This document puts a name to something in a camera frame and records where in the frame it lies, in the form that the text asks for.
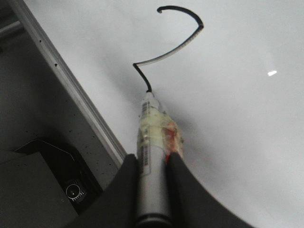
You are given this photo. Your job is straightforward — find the red magnet taped to marker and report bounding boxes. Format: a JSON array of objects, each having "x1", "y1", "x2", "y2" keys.
[{"x1": 161, "y1": 114, "x2": 184, "y2": 162}]

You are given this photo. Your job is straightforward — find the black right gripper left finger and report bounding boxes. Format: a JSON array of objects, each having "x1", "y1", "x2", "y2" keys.
[{"x1": 66, "y1": 154, "x2": 139, "y2": 228}]

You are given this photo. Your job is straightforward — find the white black whiteboard marker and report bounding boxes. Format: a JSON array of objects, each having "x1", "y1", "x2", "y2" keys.
[{"x1": 135, "y1": 92, "x2": 172, "y2": 228}]

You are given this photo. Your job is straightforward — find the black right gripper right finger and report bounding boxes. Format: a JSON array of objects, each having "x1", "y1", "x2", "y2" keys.
[{"x1": 166, "y1": 152, "x2": 252, "y2": 228}]

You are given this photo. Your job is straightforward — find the white whiteboard with aluminium frame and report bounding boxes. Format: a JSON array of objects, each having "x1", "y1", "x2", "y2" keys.
[{"x1": 9, "y1": 0, "x2": 304, "y2": 228}]

